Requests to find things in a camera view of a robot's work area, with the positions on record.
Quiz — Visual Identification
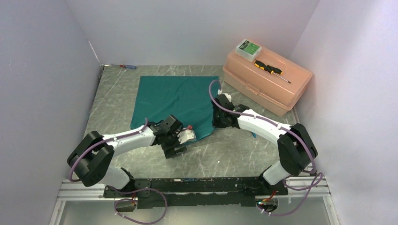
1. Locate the teal cloth napkin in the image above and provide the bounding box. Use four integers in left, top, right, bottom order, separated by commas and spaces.
130, 76, 219, 140

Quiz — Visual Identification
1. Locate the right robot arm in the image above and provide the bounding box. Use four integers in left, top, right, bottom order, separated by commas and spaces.
211, 94, 318, 195

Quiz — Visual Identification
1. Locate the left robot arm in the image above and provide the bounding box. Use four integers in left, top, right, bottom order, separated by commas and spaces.
67, 115, 196, 197

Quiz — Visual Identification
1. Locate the pink plastic toolbox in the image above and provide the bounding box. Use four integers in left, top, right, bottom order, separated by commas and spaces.
223, 40, 313, 117

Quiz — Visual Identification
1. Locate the yellow black screwdriver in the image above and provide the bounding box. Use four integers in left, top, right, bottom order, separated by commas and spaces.
254, 60, 291, 84

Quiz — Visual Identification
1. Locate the blue red screwdriver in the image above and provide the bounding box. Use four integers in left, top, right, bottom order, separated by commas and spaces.
111, 64, 137, 69

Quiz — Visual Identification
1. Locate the green white small box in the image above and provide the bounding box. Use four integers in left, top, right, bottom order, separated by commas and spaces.
235, 39, 262, 62

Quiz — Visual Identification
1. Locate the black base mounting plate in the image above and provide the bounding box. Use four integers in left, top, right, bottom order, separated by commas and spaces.
103, 177, 288, 209

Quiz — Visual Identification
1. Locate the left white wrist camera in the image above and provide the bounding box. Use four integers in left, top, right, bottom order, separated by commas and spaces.
177, 129, 196, 144

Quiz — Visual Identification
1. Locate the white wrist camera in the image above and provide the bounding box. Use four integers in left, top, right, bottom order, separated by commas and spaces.
177, 129, 196, 144
217, 89, 232, 102

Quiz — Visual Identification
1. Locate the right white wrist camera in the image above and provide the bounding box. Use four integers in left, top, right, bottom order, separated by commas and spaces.
217, 89, 232, 102

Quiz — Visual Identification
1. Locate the aluminium frame rail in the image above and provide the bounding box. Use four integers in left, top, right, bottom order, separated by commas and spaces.
57, 176, 331, 201

